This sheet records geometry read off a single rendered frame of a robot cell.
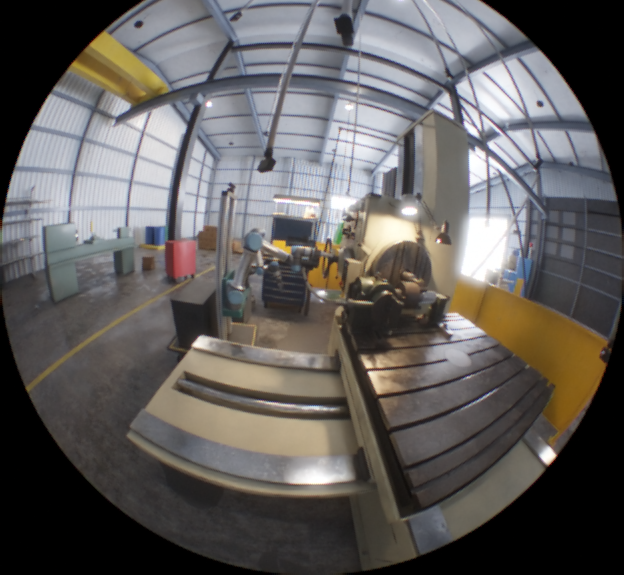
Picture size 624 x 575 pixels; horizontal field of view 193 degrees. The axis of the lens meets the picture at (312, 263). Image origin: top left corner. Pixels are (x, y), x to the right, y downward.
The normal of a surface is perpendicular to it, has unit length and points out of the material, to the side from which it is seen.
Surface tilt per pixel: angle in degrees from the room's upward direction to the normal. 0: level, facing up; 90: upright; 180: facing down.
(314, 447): 0
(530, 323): 90
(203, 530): 0
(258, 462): 0
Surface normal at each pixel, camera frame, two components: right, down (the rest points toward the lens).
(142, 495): 0.13, -0.97
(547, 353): -0.99, -0.12
